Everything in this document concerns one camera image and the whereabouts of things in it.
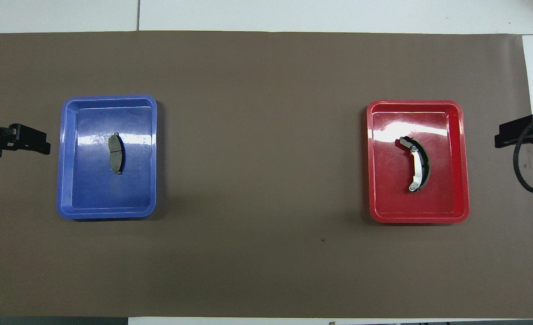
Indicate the blue plastic tray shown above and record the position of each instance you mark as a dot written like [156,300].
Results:
[90,194]

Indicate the grey brake pad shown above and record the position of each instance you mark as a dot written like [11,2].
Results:
[115,155]

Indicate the brown table mat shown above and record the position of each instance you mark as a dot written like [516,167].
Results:
[266,271]

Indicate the red plastic tray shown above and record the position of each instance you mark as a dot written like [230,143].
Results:
[393,198]

